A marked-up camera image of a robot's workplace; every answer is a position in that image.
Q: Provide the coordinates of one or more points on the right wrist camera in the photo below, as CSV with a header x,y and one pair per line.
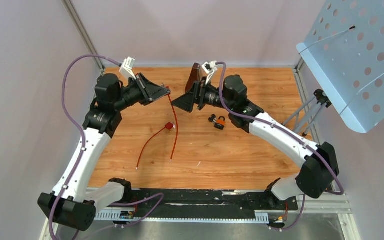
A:
x,y
210,68

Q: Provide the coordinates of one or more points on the orange black padlock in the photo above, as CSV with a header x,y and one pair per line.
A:
x,y
220,123

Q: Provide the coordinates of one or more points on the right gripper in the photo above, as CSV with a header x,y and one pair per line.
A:
x,y
186,102

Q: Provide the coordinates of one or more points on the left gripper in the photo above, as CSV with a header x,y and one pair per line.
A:
x,y
151,91

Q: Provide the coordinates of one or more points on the red cable lock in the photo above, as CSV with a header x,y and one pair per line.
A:
x,y
168,126
175,126

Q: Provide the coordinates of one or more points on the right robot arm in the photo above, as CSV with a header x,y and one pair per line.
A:
x,y
318,162

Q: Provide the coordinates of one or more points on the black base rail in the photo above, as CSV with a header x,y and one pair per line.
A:
x,y
196,198

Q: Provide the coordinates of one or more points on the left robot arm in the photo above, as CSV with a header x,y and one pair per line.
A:
x,y
69,204

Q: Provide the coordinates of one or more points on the white cable duct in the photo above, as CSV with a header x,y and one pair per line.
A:
x,y
205,214

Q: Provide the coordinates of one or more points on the blue perforated metal stand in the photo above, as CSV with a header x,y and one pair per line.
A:
x,y
344,50

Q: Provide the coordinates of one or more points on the brown wooden metronome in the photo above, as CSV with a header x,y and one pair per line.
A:
x,y
195,76

